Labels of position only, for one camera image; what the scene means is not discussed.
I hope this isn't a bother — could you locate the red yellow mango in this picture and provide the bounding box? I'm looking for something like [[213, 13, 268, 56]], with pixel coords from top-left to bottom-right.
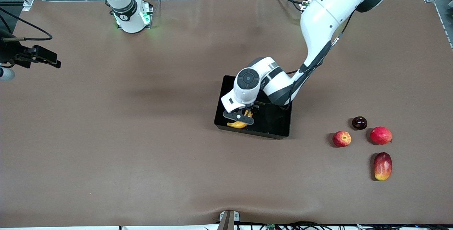
[[373, 152, 393, 181]]

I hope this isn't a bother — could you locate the red round apple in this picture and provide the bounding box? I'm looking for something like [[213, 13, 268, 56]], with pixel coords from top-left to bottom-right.
[[370, 126, 392, 145]]

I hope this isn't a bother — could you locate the brown table mat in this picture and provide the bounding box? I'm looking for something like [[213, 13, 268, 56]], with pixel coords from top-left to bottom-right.
[[0, 0, 453, 228]]

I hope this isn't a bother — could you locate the red yellow apple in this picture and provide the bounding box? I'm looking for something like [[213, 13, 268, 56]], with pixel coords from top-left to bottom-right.
[[332, 131, 352, 148]]

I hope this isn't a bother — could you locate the black plastic box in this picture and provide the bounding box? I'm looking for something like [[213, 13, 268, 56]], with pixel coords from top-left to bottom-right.
[[214, 75, 293, 140]]

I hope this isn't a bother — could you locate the yellow banana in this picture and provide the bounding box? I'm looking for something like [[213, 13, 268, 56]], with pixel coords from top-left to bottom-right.
[[227, 110, 254, 129]]

